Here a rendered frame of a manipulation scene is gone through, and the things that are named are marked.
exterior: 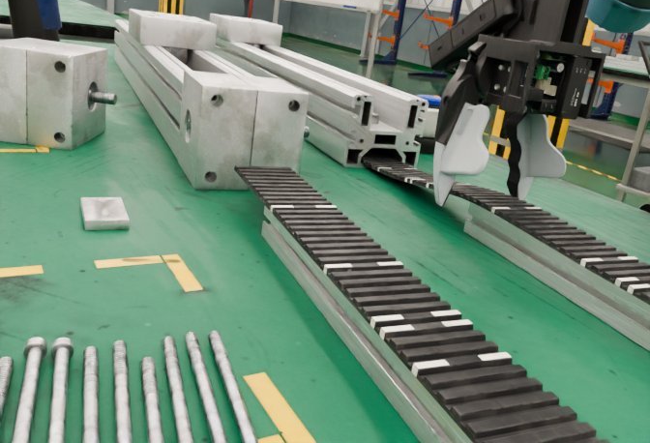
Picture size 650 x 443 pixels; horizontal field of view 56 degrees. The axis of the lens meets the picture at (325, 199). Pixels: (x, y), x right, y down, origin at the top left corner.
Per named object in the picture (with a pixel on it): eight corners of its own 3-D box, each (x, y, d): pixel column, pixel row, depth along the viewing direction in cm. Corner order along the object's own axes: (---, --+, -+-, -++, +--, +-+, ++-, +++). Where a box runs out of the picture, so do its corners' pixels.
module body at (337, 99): (416, 169, 75) (428, 101, 72) (342, 166, 71) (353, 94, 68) (243, 72, 144) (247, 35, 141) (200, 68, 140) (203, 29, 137)
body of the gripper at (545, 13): (515, 122, 46) (554, -48, 42) (451, 101, 53) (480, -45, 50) (589, 128, 49) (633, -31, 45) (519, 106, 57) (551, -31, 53)
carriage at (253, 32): (279, 60, 123) (282, 25, 121) (224, 54, 118) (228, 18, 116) (255, 50, 136) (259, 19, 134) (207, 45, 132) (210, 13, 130)
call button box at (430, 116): (459, 155, 87) (468, 111, 85) (400, 152, 83) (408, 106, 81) (429, 141, 94) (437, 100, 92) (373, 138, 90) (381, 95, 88)
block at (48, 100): (96, 154, 62) (98, 59, 59) (-19, 138, 61) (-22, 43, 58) (126, 133, 71) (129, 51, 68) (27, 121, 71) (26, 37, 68)
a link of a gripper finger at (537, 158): (549, 223, 53) (546, 125, 50) (506, 201, 59) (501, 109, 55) (577, 213, 54) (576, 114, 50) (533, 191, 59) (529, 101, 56)
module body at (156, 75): (269, 164, 67) (278, 87, 65) (177, 162, 63) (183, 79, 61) (161, 64, 136) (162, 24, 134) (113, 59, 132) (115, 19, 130)
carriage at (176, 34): (213, 70, 93) (217, 24, 91) (138, 63, 89) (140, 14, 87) (192, 56, 107) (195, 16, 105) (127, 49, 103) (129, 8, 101)
